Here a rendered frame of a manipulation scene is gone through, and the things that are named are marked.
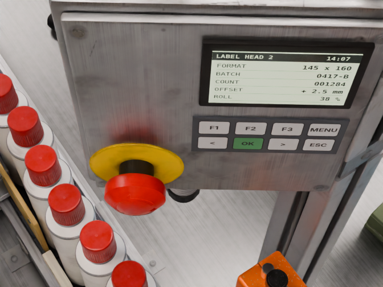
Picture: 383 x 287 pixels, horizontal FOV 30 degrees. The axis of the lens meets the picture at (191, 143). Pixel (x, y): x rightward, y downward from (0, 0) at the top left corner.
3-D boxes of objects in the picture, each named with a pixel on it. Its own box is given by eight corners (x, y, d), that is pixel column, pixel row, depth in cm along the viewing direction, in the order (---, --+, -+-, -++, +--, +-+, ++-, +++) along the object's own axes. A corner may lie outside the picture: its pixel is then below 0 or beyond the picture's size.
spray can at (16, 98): (3, 166, 95) (-37, 79, 77) (38, 147, 96) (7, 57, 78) (21, 196, 93) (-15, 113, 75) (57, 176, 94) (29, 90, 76)
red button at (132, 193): (104, 151, 44) (100, 196, 42) (166, 152, 44) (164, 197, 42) (109, 179, 47) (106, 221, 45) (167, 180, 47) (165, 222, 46)
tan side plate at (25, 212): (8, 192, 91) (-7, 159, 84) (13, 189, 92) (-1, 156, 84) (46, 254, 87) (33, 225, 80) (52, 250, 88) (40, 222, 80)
